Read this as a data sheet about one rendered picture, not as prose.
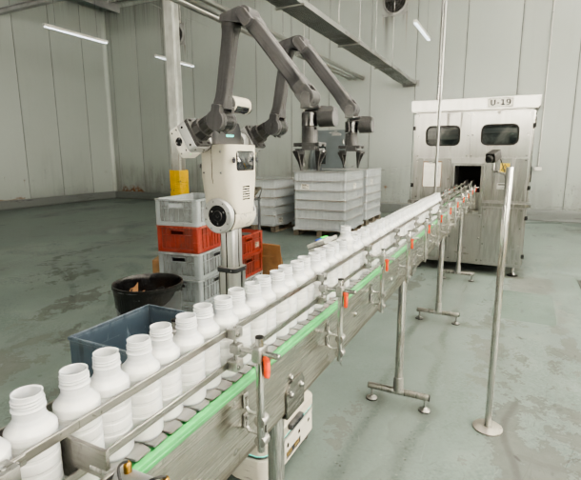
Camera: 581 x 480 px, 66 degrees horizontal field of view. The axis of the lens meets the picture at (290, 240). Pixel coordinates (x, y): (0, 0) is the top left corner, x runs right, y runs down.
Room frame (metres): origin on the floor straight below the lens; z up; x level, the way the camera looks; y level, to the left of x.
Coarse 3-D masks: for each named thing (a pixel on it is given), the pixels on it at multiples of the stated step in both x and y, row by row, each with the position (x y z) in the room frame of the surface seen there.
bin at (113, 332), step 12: (132, 312) 1.39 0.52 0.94; (144, 312) 1.44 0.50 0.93; (156, 312) 1.44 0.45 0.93; (168, 312) 1.42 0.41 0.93; (180, 312) 1.40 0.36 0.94; (108, 324) 1.30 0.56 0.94; (120, 324) 1.35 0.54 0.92; (132, 324) 1.39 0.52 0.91; (144, 324) 1.44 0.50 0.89; (72, 336) 1.19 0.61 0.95; (84, 336) 1.23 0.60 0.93; (96, 336) 1.26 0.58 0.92; (108, 336) 1.30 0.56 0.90; (120, 336) 1.34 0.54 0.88; (72, 348) 1.18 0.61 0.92; (84, 348) 1.16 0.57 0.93; (96, 348) 1.14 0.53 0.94; (120, 348) 1.34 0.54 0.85; (72, 360) 1.18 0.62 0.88; (84, 360) 1.16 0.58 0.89; (120, 360) 1.10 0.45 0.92
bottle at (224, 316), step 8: (216, 296) 0.88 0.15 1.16; (224, 296) 0.89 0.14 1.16; (216, 304) 0.86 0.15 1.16; (224, 304) 0.86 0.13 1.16; (216, 312) 0.86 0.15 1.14; (224, 312) 0.86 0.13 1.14; (232, 312) 0.87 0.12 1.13; (216, 320) 0.85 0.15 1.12; (224, 320) 0.85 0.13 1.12; (232, 320) 0.86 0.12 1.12; (224, 328) 0.84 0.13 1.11; (224, 344) 0.84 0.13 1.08; (224, 352) 0.84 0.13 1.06; (224, 360) 0.84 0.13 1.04; (224, 376) 0.84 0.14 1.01
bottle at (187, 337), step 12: (192, 312) 0.78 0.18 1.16; (180, 324) 0.75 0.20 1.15; (192, 324) 0.76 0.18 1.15; (180, 336) 0.75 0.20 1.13; (192, 336) 0.75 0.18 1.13; (180, 348) 0.74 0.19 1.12; (192, 348) 0.74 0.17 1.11; (192, 360) 0.74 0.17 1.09; (204, 360) 0.77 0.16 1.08; (192, 372) 0.74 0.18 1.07; (204, 372) 0.76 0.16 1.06; (192, 384) 0.74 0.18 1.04; (192, 396) 0.74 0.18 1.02; (204, 396) 0.76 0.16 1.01
